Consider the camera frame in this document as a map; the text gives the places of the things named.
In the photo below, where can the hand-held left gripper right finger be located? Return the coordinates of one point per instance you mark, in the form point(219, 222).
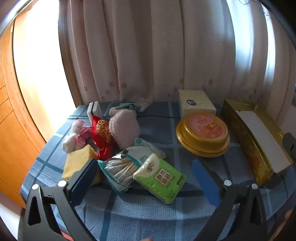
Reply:
point(205, 183)

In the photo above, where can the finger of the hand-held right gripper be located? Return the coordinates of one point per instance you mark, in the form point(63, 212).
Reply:
point(290, 146)

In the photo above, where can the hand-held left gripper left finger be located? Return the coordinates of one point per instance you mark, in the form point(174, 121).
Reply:
point(83, 178)

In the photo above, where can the yellow sponge cloth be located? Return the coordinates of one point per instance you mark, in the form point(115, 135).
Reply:
point(76, 160)

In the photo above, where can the cotton swabs pack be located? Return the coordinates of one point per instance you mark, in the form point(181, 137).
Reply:
point(118, 171)

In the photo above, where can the pink knitted item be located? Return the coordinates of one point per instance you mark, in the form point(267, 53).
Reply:
point(84, 136)

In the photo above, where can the green tissue packet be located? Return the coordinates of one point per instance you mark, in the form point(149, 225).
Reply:
point(161, 180)

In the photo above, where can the red embroidered pouch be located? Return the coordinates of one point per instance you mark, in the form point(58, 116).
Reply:
point(101, 132)

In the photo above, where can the gold rectangular box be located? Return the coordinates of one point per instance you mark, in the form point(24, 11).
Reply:
point(242, 129)

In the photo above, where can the pink fluffy plush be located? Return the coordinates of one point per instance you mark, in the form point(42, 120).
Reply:
point(123, 129)

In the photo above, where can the teal cloth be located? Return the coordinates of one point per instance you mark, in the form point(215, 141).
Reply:
point(129, 106)

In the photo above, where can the clear plastic bag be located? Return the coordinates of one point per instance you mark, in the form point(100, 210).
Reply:
point(144, 104)

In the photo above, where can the round gold tin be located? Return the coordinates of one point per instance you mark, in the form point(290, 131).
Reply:
point(203, 132)

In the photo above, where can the blue plaid tablecloth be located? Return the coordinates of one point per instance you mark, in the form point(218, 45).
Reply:
point(161, 220)

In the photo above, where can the pale yellow tissue box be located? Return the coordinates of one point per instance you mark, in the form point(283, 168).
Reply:
point(196, 102)

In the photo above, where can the orange wooden wardrobe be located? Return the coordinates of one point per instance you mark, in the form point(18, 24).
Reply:
point(13, 115)

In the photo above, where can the pale floral curtain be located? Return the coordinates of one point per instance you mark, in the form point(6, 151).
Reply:
point(150, 46)

